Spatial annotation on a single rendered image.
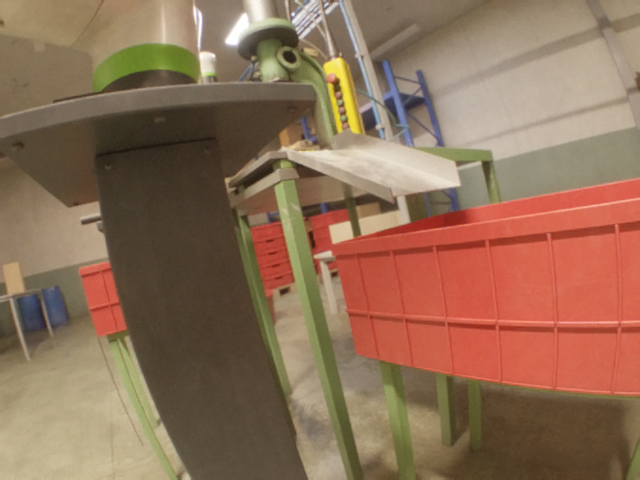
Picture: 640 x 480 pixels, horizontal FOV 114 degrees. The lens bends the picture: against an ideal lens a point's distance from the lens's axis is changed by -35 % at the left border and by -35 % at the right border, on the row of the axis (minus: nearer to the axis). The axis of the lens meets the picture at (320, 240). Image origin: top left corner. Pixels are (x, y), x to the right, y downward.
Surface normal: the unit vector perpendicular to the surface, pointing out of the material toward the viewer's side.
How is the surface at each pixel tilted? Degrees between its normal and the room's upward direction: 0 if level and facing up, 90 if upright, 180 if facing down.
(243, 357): 90
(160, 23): 90
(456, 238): 90
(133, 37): 90
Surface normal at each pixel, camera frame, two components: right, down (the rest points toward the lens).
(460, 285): -0.78, 0.20
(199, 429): 0.51, -0.08
